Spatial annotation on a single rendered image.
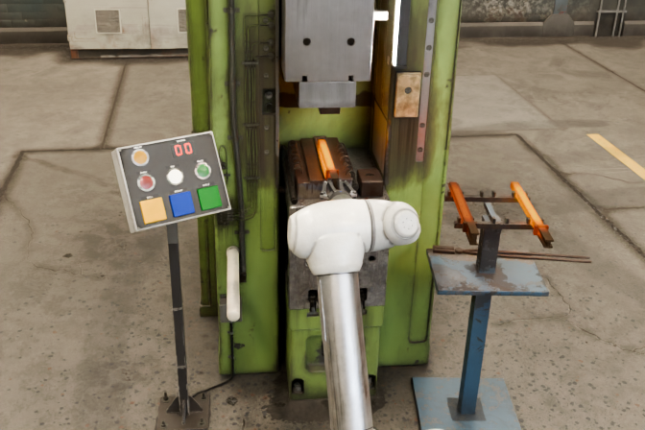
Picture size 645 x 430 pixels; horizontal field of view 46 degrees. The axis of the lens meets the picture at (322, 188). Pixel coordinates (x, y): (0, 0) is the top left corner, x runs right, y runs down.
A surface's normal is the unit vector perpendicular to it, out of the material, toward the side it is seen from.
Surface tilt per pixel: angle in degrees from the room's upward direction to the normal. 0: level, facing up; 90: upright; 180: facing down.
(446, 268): 0
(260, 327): 90
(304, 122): 90
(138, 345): 0
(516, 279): 0
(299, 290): 90
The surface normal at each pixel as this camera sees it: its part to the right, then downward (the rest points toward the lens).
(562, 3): 0.15, 0.43
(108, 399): 0.03, -0.90
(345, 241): 0.22, -0.04
